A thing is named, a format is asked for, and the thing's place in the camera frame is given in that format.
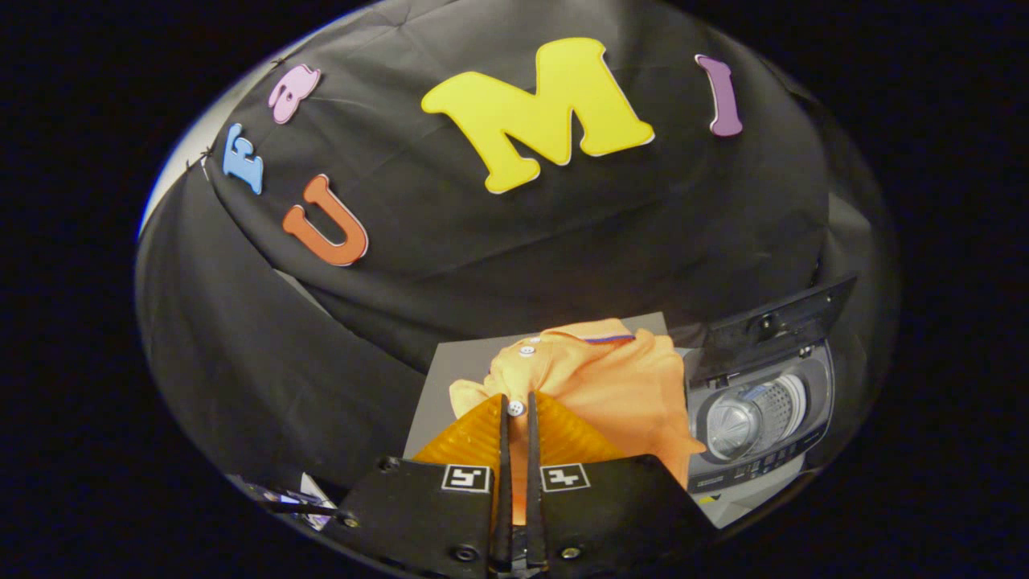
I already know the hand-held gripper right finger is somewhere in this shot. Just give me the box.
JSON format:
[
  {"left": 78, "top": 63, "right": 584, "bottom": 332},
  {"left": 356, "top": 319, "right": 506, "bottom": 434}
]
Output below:
[{"left": 527, "top": 391, "right": 718, "bottom": 579}]

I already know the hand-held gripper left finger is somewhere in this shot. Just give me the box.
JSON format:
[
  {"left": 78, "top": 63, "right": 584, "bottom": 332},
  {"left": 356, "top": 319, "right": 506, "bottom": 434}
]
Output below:
[{"left": 336, "top": 392, "right": 514, "bottom": 579}]

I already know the orange polo shirt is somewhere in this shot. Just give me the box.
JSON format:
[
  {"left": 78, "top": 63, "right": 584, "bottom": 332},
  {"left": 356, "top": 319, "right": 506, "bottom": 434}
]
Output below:
[{"left": 449, "top": 318, "right": 707, "bottom": 525}]

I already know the grey washing machine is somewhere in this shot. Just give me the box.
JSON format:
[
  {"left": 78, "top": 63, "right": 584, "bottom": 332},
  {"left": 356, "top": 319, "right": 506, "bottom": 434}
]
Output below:
[{"left": 685, "top": 341, "right": 835, "bottom": 528}]

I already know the black washing machine lid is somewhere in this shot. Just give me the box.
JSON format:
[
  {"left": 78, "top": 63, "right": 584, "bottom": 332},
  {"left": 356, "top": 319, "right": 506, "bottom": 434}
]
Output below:
[{"left": 683, "top": 275, "right": 858, "bottom": 384}]

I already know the black backdrop cloth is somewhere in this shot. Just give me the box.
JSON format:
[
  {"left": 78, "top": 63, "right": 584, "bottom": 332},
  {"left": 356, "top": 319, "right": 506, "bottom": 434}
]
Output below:
[{"left": 137, "top": 0, "right": 897, "bottom": 499}]

